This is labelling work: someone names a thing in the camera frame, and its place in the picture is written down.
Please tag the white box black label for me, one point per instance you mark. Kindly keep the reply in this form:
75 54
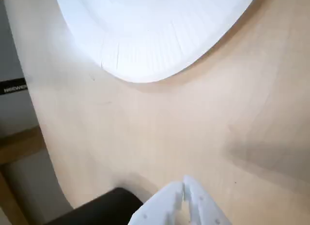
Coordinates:
9 53

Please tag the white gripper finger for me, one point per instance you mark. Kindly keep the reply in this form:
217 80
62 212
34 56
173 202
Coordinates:
206 210
155 208

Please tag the white paper plate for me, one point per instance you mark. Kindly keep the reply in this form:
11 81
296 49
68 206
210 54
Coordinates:
157 29

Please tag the wooden furniture board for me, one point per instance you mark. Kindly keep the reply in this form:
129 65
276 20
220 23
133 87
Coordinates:
21 145

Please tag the black pot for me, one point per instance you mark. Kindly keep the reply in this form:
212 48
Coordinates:
101 210

